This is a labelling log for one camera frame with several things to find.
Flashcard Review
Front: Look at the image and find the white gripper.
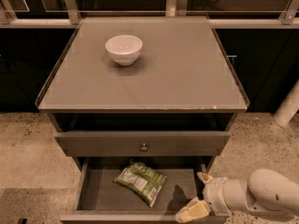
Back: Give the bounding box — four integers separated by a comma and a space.
175, 172, 229, 223

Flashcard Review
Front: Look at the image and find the green jalapeno chip bag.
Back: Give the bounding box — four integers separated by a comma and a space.
114, 161, 166, 207

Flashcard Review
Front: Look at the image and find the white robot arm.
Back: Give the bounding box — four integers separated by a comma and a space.
175, 169, 299, 223

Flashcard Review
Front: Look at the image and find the round metal drawer knob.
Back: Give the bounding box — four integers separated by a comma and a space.
140, 143, 149, 152

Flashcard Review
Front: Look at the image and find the grey open middle drawer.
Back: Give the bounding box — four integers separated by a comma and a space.
61, 157, 206, 224

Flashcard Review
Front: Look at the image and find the grey drawer cabinet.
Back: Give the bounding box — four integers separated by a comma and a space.
35, 15, 250, 224

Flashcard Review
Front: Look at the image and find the grey top drawer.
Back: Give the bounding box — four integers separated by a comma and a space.
54, 131, 230, 157

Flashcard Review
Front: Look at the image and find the white ceramic bowl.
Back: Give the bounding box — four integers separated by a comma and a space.
105, 35, 143, 66

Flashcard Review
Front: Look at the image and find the white cylindrical post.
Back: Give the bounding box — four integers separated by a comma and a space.
274, 79, 299, 126

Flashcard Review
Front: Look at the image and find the metal railing frame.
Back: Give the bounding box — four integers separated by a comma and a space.
0, 0, 299, 29

